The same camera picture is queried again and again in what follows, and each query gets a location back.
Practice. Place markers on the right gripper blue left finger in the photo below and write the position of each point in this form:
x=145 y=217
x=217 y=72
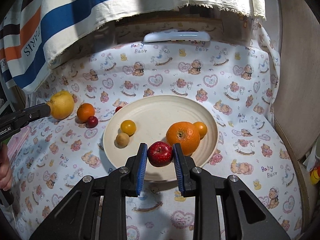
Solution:
x=141 y=159

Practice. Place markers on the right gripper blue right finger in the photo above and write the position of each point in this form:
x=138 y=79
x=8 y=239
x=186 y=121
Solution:
x=179 y=167

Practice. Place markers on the small red apple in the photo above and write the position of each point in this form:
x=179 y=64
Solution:
x=92 y=122
x=160 y=154

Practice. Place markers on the orange mandarin front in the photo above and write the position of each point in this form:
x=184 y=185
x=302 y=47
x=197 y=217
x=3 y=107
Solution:
x=185 y=134

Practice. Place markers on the orange mandarin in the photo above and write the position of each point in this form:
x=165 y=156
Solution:
x=85 y=111
x=185 y=134

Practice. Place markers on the brown kiwi fruit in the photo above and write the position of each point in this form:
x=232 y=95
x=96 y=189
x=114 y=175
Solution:
x=122 y=140

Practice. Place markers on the left human hand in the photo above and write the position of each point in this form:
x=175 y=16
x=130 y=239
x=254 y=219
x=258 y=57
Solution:
x=6 y=176

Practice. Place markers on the pink storage box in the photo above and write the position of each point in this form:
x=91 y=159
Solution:
x=15 y=143

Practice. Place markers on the orange cherry tomato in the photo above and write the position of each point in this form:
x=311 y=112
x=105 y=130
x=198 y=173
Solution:
x=202 y=128

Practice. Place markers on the yellow cherry tomato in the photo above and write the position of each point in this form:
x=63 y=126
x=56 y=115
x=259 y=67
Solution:
x=128 y=127

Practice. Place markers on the large yellow pomelo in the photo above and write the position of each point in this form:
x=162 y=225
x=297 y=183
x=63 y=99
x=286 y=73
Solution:
x=61 y=105

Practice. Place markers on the cream round plate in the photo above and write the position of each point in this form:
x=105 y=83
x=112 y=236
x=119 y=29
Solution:
x=153 y=116

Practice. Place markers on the orange mandarin near pomelo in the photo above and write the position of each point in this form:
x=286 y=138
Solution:
x=85 y=111

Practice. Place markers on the striped Paris blanket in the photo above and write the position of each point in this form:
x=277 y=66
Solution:
x=34 y=33

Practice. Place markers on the baby bear printed sheet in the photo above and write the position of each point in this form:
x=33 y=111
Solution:
x=237 y=85

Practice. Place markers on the beige wooden headboard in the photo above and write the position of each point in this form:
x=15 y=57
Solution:
x=297 y=103

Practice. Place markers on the white remote control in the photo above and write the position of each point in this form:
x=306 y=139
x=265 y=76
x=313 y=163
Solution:
x=177 y=35

